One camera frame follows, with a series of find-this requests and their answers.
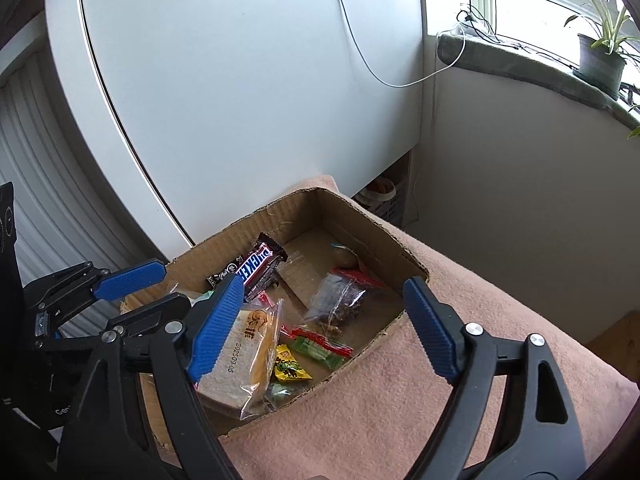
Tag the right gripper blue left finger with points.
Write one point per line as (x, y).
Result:
(209, 322)

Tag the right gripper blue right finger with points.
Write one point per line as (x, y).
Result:
(438, 327)

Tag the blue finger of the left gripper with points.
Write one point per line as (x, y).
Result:
(130, 278)
(147, 319)

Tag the black cartoon snack packet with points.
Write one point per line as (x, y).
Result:
(231, 268)

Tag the Snickers bar English label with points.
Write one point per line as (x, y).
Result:
(258, 267)

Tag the red date snack packet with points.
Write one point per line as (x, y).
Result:
(339, 299)
(340, 349)

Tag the packaged bread slices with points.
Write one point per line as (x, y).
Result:
(239, 379)

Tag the yellow candy packet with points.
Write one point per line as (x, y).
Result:
(286, 368)

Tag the green snack packet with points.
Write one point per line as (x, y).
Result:
(314, 351)

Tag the teal mint candy packet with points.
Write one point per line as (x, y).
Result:
(277, 395)

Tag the white cabinet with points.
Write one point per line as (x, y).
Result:
(198, 112)

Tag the grey window sill cushion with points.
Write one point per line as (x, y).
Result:
(491, 60)

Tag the potted spider plant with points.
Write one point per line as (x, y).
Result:
(604, 55)

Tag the power strip with cables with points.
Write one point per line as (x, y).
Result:
(472, 23)

